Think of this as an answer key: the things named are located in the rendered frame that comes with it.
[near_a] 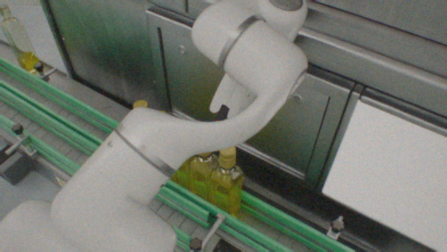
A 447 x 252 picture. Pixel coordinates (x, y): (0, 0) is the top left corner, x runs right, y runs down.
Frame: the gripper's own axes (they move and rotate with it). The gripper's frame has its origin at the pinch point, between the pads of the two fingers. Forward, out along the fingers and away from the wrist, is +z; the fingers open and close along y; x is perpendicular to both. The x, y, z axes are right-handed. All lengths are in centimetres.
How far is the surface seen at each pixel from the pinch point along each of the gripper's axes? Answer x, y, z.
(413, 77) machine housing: 21.2, -13.1, -19.7
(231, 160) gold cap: 4.4, 0.8, 10.3
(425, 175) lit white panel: 35.6, -12.6, -3.8
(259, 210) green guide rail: 15.8, -3.5, 29.7
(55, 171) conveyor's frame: -37, 16, 49
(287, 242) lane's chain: 26.2, -2.0, 31.6
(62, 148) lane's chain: -41, 9, 50
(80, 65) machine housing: -58, -15, 46
